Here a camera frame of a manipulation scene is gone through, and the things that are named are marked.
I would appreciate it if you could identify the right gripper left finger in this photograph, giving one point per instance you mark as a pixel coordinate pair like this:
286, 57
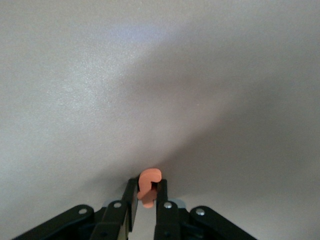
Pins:
112, 220

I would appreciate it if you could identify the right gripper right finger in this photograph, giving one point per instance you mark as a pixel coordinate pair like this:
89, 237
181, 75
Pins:
170, 222

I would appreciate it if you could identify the orange foam letter r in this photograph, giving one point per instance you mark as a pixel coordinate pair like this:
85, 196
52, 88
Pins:
146, 182

